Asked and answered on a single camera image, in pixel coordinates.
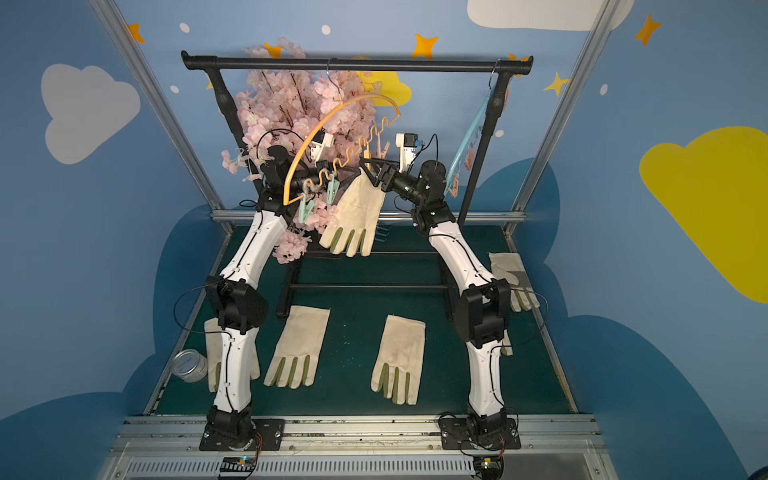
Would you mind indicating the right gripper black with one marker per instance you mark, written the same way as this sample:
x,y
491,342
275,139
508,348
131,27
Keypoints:
x,y
386,177

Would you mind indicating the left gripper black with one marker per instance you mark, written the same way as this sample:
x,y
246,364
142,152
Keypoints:
x,y
308,182

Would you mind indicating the yellow clip hanger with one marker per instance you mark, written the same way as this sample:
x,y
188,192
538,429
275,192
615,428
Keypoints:
x,y
355,120

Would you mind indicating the cream glove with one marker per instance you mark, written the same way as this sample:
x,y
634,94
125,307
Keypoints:
x,y
214,354
296,357
351,229
398,367
509,266

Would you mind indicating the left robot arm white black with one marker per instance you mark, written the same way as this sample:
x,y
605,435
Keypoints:
x,y
240,310

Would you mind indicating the cream glove under right arm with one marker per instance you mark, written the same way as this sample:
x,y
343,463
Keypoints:
x,y
506,347

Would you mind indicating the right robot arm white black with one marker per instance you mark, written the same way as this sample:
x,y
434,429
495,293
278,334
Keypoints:
x,y
480,313

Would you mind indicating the light blue clip hanger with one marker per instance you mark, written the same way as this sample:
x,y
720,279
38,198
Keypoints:
x,y
464,151

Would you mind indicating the mint green clothespin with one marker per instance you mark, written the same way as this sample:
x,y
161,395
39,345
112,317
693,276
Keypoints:
x,y
332,190
306,206

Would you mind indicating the pink cherry blossom branch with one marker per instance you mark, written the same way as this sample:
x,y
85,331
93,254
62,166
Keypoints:
x,y
280,107

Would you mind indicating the silver metal can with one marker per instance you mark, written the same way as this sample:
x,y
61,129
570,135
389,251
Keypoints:
x,y
189,365

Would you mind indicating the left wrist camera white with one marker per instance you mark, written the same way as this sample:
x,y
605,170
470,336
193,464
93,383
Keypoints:
x,y
320,145

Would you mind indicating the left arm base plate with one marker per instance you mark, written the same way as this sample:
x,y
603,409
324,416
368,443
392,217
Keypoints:
x,y
252,435

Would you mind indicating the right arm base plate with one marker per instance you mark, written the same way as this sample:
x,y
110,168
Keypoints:
x,y
494,433

